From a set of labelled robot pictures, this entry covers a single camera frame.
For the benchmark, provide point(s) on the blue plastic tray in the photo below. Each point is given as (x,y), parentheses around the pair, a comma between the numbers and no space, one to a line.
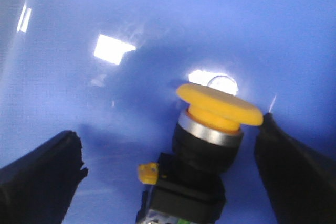
(109,69)

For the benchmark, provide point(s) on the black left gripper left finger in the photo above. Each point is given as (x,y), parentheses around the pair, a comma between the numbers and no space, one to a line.
(39,186)

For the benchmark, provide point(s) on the yellow mushroom push button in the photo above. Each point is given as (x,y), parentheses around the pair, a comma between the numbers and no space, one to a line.
(186,186)

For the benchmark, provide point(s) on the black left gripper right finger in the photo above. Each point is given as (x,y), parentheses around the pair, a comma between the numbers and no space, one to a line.
(299,181)

